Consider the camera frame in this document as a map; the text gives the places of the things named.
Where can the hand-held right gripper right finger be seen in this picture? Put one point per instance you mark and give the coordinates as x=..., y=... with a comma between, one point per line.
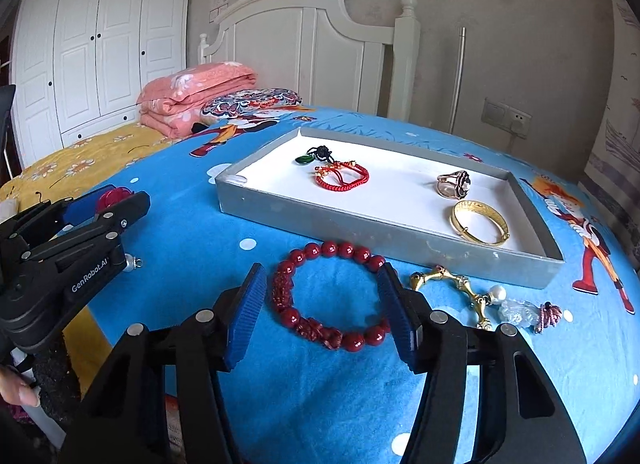
x=395, y=314

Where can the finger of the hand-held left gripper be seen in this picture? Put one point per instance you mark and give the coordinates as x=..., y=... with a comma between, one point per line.
x=80, y=204
x=117, y=214

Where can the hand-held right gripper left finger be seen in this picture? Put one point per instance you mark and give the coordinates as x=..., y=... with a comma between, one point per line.
x=245, y=314

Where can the red flower ornament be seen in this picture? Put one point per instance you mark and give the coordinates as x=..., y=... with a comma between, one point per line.
x=112, y=195

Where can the gold bangle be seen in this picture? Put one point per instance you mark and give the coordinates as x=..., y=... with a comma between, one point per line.
x=456, y=224

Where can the grey cardboard tray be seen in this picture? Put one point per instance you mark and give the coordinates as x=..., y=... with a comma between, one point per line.
x=390, y=194

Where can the person's left hand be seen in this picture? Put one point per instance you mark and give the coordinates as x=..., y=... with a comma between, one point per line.
x=17, y=386

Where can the yellow floral bedsheet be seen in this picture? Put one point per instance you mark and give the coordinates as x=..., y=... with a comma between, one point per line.
x=75, y=164

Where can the silver ball charm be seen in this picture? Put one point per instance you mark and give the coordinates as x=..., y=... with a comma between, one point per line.
x=130, y=262

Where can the blue cartoon printed tablecloth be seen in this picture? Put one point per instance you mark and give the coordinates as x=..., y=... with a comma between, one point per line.
x=310, y=394

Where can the clear crystal charm with tassel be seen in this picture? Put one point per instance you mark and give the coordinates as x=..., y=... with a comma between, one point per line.
x=515, y=311

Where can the folded pink floral quilt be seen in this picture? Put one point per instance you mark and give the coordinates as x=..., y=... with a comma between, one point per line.
x=190, y=94

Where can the white wardrobe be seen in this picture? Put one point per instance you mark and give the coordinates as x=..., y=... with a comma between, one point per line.
x=100, y=44

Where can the patterned pillow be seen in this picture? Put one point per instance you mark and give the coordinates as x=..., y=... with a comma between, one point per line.
x=250, y=102

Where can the metal pole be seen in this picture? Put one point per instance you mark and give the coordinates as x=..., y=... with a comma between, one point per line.
x=457, y=79

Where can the white bed headboard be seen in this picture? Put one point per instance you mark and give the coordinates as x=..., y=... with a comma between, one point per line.
x=300, y=44

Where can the printed curtain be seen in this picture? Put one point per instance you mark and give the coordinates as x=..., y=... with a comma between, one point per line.
x=617, y=119

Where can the wall switch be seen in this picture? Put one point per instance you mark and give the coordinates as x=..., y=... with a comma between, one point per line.
x=493, y=111

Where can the wall socket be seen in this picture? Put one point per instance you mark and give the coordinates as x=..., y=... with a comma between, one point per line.
x=518, y=120

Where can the paper wall notice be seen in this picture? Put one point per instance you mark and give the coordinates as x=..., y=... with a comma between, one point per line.
x=220, y=2

